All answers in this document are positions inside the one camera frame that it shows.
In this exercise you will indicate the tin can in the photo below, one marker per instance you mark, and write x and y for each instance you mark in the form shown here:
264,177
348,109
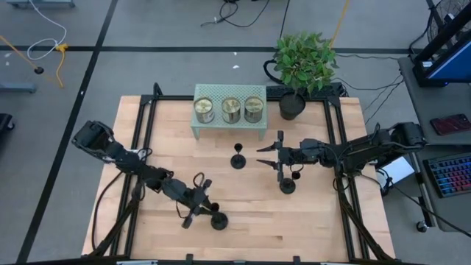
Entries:
254,109
231,109
203,109

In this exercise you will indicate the black aluminium table frame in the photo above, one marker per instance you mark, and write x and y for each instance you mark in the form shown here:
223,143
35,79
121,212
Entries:
138,110

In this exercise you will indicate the green perforated metal shelf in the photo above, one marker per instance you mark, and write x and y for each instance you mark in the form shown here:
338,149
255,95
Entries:
230,90

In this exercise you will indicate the potted green plant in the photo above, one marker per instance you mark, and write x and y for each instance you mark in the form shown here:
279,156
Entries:
303,60

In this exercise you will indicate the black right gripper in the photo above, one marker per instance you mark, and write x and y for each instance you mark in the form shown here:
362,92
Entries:
301,154

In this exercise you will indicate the orange rod with black disc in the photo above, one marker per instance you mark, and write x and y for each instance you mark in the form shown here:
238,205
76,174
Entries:
39,70

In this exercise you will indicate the black candlestick holder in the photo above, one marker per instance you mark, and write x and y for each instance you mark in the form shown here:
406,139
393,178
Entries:
220,222
287,186
238,161

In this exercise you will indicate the smartphone with dark red screen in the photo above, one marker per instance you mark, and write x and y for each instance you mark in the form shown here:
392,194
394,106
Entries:
450,124

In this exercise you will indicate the black floor fan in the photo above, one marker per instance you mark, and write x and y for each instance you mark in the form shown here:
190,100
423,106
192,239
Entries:
441,14

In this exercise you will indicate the backlit rainbow keyboard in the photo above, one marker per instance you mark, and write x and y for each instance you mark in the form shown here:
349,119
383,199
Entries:
452,174

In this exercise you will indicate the grey furniture base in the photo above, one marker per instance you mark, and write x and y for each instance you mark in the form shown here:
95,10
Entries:
16,87

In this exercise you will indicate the grey side desk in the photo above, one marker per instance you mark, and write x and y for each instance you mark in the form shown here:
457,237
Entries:
419,106

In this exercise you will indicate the white box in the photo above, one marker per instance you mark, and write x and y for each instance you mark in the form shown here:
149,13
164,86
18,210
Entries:
399,169

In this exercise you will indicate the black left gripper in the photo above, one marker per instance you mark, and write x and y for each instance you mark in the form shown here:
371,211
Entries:
184,193

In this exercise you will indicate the black chair base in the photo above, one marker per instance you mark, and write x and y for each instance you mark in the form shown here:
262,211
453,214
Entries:
4,123

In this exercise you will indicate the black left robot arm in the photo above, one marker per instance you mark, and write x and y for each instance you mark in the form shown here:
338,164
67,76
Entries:
121,156

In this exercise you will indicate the black electronics box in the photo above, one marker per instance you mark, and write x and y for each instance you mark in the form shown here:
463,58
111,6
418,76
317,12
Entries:
327,92

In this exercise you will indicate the grey keyboard desk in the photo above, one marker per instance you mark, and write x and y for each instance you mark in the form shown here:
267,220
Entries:
452,213

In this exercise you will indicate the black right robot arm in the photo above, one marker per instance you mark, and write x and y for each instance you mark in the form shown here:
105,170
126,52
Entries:
368,147

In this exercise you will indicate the computer monitor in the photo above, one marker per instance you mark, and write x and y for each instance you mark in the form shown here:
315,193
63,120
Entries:
452,62

